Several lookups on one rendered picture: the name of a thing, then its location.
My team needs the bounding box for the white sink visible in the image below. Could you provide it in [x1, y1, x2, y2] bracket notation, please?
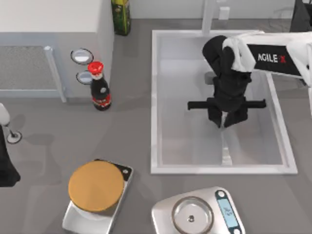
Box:
[150, 29, 298, 175]

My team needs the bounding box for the tall white tap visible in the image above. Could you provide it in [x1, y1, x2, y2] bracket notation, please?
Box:
[201, 0, 219, 35]

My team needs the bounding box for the silver kitchen scale with bowl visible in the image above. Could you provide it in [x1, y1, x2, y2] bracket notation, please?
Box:
[151, 186, 246, 234]

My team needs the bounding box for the dark bottle with red cap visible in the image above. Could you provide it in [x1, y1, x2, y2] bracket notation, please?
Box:
[87, 60, 113, 112]

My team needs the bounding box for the green bottle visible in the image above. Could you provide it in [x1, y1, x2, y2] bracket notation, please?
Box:
[111, 0, 132, 37]

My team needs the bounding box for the round microwave knob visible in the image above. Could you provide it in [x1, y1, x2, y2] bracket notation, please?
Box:
[76, 70, 94, 85]
[70, 48, 94, 65]

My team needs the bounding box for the kitchen scale with wooden plate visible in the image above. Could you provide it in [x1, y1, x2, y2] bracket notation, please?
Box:
[61, 158, 135, 234]

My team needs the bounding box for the pale microwave oven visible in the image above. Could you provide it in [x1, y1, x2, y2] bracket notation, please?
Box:
[0, 0, 116, 103]

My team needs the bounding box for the grey mesh microwave door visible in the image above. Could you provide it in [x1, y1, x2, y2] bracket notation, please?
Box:
[0, 45, 67, 103]

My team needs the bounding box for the white stemmed cup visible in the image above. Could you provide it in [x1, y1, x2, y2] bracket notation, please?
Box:
[0, 102, 22, 144]

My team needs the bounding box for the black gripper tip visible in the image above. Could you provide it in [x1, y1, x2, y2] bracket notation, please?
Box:
[0, 123, 21, 188]

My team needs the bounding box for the white wall socket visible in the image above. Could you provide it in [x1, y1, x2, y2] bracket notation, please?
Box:
[218, 6, 230, 21]

